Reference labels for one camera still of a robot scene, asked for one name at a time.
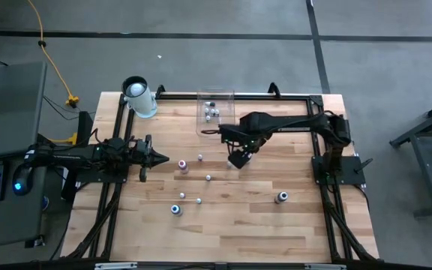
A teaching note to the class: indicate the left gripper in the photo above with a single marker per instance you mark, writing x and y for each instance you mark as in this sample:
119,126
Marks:
141,153

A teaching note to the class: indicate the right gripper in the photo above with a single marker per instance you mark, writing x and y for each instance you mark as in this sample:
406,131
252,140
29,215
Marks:
242,142

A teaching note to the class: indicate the black power box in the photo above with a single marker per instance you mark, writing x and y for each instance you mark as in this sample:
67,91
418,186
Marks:
84,127

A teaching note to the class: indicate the white cylindrical cup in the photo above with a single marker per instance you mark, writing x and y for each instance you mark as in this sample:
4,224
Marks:
143,103

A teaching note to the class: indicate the black metal stand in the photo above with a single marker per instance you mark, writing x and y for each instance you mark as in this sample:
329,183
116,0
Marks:
431,211

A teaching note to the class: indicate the large blue food coloring bottle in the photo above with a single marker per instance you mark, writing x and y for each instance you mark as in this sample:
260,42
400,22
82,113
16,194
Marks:
175,209

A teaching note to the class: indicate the black table frame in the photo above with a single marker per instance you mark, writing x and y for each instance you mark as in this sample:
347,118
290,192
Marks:
186,97

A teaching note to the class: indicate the small brown food coloring bottle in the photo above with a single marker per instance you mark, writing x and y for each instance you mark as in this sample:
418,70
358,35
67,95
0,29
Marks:
182,195

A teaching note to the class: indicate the clear plastic bin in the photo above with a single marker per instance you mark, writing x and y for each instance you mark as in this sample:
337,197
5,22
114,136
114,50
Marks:
219,129

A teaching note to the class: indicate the black computer mouse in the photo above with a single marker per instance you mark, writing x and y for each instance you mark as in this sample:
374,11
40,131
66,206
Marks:
23,176

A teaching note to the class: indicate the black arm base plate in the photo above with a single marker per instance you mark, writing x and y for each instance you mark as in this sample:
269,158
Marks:
88,177
351,176

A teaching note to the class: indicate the grey side desk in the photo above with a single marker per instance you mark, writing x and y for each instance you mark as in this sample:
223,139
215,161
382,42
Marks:
9,105

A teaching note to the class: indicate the silver metal bracket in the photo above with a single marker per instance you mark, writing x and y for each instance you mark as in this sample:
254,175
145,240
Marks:
324,266
114,266

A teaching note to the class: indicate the large red food coloring bottle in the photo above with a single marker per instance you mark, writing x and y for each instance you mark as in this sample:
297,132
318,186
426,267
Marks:
182,165

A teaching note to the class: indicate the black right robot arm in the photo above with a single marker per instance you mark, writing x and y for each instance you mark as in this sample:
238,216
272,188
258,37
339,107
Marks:
294,122

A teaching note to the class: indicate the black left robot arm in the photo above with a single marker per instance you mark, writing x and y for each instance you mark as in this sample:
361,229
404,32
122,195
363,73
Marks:
69,156

